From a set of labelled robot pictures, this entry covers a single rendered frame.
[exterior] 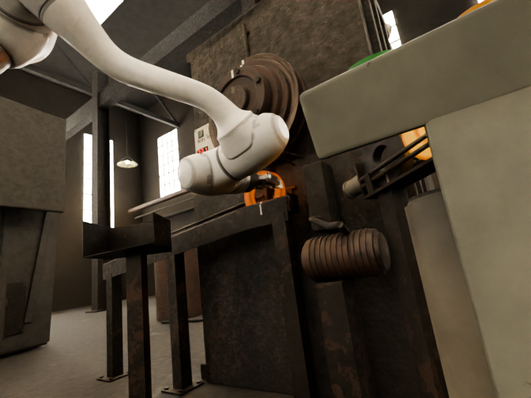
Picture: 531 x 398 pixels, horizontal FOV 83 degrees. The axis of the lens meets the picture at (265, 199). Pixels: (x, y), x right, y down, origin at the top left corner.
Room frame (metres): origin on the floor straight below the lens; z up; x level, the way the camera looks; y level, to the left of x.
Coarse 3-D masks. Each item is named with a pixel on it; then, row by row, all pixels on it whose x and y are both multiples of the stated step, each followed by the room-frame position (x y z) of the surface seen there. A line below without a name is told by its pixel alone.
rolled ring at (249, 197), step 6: (258, 174) 1.14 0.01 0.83; (264, 174) 1.13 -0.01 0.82; (276, 174) 1.12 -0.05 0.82; (252, 192) 1.18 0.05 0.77; (276, 192) 1.10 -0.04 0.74; (282, 192) 1.10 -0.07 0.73; (246, 198) 1.19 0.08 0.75; (252, 198) 1.19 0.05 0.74; (246, 204) 1.19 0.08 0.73; (252, 204) 1.17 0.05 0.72
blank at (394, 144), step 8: (400, 136) 0.68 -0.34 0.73; (376, 144) 0.75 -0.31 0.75; (384, 144) 0.72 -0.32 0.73; (392, 144) 0.70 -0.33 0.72; (400, 144) 0.68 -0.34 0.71; (368, 152) 0.78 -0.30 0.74; (376, 152) 0.77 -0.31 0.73; (392, 152) 0.71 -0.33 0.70; (408, 152) 0.68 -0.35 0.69; (368, 160) 0.79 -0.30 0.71; (376, 160) 0.78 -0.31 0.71; (368, 168) 0.79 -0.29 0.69; (384, 168) 0.78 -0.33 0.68; (400, 168) 0.70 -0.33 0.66; (408, 168) 0.70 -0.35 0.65; (384, 176) 0.75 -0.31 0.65; (392, 176) 0.72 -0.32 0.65; (376, 184) 0.78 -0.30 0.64; (384, 184) 0.75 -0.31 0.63
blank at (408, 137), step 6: (408, 132) 0.65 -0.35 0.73; (414, 132) 0.64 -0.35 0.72; (420, 132) 0.64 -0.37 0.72; (402, 138) 0.67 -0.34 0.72; (408, 138) 0.66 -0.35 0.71; (414, 138) 0.64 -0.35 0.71; (408, 144) 0.66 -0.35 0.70; (420, 144) 0.63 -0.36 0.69; (414, 150) 0.65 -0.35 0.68; (426, 150) 0.62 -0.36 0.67; (420, 156) 0.64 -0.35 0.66; (426, 156) 0.62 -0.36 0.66
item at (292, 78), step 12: (252, 60) 1.10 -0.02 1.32; (276, 60) 1.04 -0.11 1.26; (228, 72) 1.17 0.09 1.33; (288, 72) 1.01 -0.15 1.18; (300, 84) 1.05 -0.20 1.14; (300, 108) 1.05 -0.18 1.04; (288, 120) 1.03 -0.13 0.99; (300, 120) 1.07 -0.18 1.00; (288, 132) 1.04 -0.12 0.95; (216, 144) 1.24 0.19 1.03; (288, 144) 1.11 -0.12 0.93
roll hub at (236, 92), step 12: (240, 72) 1.03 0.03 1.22; (252, 72) 1.00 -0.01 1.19; (228, 84) 1.08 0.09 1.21; (240, 84) 1.05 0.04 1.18; (252, 84) 1.02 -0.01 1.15; (264, 84) 0.98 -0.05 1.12; (228, 96) 1.06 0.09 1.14; (240, 96) 1.03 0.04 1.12; (252, 96) 1.02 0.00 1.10; (264, 96) 0.99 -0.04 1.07; (240, 108) 1.04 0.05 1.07; (252, 108) 1.03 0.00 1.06; (264, 108) 1.01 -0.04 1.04
